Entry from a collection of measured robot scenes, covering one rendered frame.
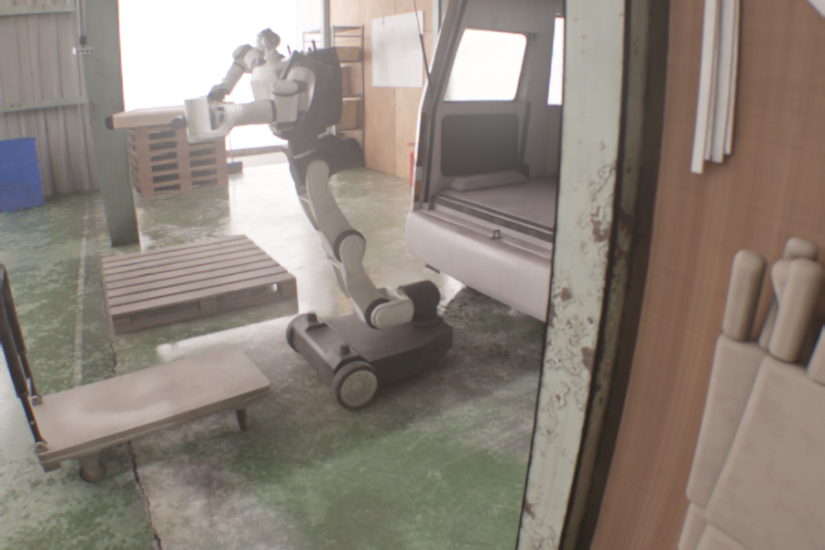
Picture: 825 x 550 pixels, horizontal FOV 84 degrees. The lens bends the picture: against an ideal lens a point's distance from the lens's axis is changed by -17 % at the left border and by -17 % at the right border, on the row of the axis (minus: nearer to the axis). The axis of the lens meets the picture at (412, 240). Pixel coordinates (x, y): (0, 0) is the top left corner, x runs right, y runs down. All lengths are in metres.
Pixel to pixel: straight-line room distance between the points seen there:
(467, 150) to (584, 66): 2.81
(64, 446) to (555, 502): 1.71
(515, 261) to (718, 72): 2.06
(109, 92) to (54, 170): 3.33
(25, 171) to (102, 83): 2.75
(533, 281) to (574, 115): 1.94
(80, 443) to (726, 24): 1.94
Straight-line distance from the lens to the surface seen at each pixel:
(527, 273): 2.29
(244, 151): 9.56
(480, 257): 2.49
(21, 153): 7.21
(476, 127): 3.17
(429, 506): 1.81
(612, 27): 0.33
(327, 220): 2.13
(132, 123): 1.78
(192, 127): 1.51
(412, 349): 2.31
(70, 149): 7.87
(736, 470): 0.34
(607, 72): 0.34
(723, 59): 0.32
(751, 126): 0.31
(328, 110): 2.02
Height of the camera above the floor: 1.28
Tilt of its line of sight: 17 degrees down
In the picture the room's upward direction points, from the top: straight up
